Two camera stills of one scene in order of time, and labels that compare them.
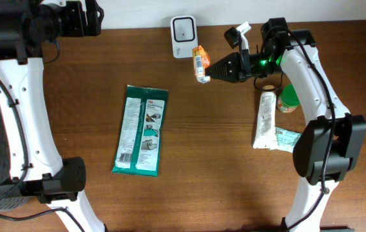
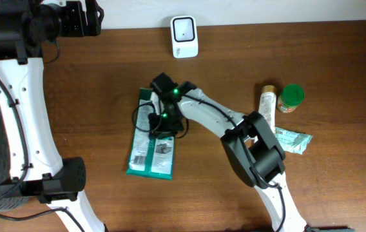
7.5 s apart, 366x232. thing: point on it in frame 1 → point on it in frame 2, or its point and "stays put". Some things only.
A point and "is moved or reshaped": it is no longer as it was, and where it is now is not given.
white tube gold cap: (266, 136) stays put
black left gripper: (79, 28) stays put
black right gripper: (241, 65) → (162, 127)
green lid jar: (288, 98) stays put
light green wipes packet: (287, 140) stays put
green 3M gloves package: (138, 147) is moved or reshaped
